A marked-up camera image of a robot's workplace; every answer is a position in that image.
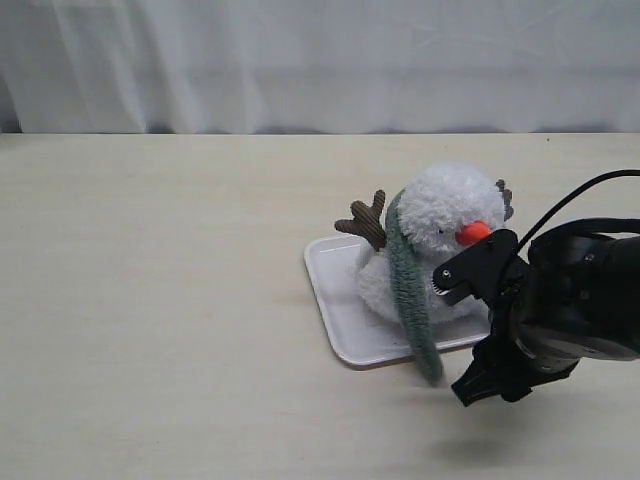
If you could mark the white plush snowman toy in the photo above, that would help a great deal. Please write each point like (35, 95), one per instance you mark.
(440, 212)

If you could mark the white plastic tray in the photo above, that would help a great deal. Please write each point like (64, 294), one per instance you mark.
(360, 337)

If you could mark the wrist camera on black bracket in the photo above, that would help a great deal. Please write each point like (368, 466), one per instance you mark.
(485, 271)

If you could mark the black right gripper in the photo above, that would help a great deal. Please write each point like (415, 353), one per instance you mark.
(532, 342)

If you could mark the green fleece scarf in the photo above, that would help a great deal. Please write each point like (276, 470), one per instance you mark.
(408, 292)

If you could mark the white backdrop curtain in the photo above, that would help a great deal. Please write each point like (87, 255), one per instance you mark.
(342, 67)

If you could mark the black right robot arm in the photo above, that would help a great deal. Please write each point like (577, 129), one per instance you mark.
(601, 257)

